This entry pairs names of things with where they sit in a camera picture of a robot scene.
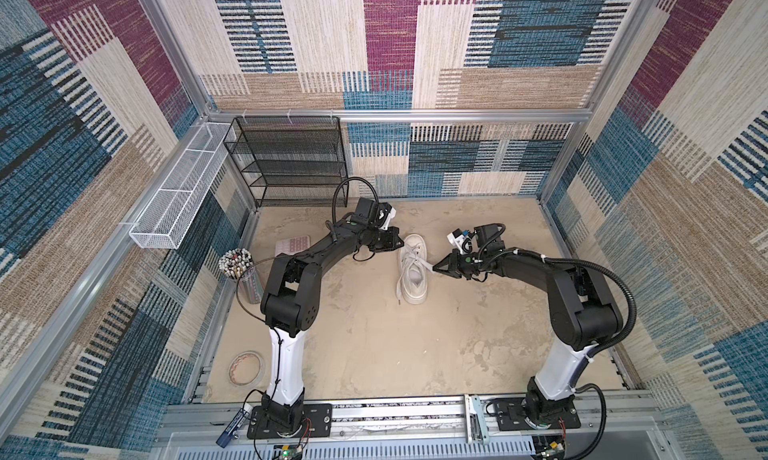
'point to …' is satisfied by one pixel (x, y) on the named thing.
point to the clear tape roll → (246, 369)
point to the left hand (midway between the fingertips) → (405, 239)
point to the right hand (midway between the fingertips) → (435, 270)
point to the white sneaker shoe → (413, 267)
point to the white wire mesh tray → (164, 223)
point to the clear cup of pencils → (238, 264)
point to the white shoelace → (410, 255)
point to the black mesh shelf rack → (301, 158)
